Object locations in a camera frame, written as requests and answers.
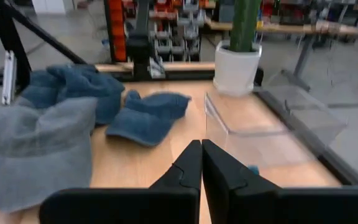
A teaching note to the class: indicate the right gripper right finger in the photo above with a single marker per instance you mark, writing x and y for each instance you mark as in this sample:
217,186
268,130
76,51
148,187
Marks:
259,205

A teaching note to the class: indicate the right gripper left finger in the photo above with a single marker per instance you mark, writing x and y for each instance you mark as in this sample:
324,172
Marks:
166,205

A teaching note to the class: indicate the grey denim cap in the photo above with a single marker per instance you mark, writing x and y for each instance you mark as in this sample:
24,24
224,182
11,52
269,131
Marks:
39,149

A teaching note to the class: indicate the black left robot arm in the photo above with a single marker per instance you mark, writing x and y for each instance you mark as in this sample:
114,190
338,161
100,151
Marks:
139,46

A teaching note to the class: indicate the teal plastic bin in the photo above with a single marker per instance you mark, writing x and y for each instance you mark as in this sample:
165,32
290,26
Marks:
253,170

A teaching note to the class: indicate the clear plastic bin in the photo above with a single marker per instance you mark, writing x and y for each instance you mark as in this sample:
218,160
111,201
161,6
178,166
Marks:
259,133

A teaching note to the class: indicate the white hexagonal plant pot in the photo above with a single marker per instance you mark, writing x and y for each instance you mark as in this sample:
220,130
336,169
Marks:
236,71

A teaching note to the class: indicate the storage rack with boxes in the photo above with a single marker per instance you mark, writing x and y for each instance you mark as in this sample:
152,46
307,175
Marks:
176,31

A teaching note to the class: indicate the green cactus plant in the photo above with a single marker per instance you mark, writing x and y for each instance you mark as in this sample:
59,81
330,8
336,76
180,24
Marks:
244,25

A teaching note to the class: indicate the white cabinet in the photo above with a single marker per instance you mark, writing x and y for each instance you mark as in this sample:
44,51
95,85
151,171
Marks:
51,6

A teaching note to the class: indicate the orange storage rack post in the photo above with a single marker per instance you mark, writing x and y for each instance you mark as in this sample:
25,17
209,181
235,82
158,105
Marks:
117,31

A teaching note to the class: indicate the silver mounting bracket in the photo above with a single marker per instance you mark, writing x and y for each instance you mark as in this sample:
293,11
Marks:
8,77

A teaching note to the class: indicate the black aluminium table frame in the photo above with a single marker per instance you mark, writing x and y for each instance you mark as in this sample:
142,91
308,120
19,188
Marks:
9,34

